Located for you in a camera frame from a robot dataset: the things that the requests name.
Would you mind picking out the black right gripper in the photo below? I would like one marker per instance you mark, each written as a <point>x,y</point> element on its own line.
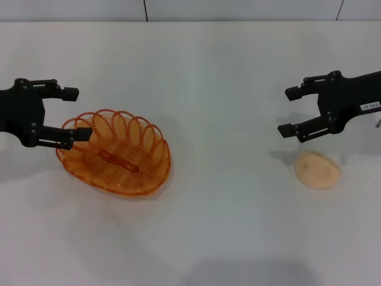
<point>342,98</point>

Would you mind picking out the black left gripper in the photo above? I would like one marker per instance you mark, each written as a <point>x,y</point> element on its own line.
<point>21,110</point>

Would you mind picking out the round pale bread bun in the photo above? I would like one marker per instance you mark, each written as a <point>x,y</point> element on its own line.
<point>317,171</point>

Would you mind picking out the orange woven plastic basket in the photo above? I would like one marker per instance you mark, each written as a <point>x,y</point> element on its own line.
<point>119,162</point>

